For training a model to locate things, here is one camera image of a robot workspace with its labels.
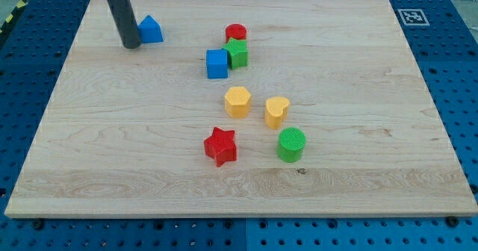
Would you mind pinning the red star block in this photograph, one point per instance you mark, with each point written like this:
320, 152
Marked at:
221, 146

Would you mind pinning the white fiducial marker tag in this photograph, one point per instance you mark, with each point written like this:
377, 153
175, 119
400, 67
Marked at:
413, 17

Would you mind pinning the light wooden board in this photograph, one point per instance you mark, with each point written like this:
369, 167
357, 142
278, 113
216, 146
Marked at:
123, 131

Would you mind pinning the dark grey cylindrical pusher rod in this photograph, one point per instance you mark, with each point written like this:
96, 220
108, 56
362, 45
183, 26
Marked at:
125, 22

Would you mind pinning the yellow hexagon block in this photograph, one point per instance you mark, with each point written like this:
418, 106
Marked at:
237, 102

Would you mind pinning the green star block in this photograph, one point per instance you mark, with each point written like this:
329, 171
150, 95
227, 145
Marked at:
237, 53

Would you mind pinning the blue cube block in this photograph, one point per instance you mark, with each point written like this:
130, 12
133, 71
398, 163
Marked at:
217, 63

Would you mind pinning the green cylinder block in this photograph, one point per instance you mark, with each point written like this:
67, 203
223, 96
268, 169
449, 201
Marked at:
291, 144

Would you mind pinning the red cylinder block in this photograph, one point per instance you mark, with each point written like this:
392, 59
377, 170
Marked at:
236, 31

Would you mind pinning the yellow heart block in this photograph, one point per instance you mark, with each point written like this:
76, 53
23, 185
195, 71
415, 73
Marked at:
276, 111

